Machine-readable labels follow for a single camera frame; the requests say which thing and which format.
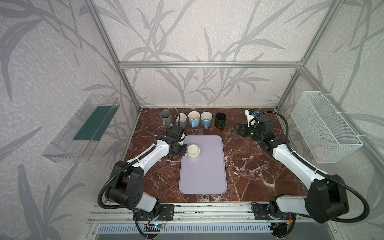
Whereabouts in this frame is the lilac purple mug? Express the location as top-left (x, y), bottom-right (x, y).
top-left (175, 113), bottom-right (187, 129)

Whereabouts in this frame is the white slotted vent strip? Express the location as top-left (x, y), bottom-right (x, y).
top-left (97, 223), bottom-right (272, 234)

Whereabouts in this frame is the cream white mug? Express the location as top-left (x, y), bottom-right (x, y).
top-left (186, 144), bottom-right (201, 162)

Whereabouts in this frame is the clear plastic wall bin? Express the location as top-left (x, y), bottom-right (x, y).
top-left (42, 94), bottom-right (120, 163)

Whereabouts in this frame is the small green circuit board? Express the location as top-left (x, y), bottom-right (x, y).
top-left (146, 223), bottom-right (167, 231)

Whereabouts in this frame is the lilac rectangular tray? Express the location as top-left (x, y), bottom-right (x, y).
top-left (179, 136), bottom-right (227, 195)

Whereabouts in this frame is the aluminium front rail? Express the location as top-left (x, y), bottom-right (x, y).
top-left (86, 201), bottom-right (340, 224)

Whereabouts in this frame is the white wire mesh basket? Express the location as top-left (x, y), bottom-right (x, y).
top-left (291, 91), bottom-right (364, 164)

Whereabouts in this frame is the grey mug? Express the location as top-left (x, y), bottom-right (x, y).
top-left (160, 110), bottom-right (173, 129)

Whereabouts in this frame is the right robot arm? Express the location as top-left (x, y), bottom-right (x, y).
top-left (234, 109), bottom-right (370, 224)

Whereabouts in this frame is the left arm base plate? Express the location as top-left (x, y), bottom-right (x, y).
top-left (133, 204), bottom-right (175, 221)

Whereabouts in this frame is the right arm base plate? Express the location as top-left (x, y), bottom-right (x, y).
top-left (250, 202), bottom-right (292, 222)

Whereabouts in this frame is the black mug white rim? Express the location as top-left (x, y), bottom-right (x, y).
top-left (215, 113), bottom-right (227, 131)

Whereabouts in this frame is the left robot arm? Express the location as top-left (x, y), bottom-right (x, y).
top-left (97, 114), bottom-right (187, 216)

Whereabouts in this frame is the light blue mug front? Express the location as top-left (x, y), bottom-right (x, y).
top-left (188, 111), bottom-right (201, 128)

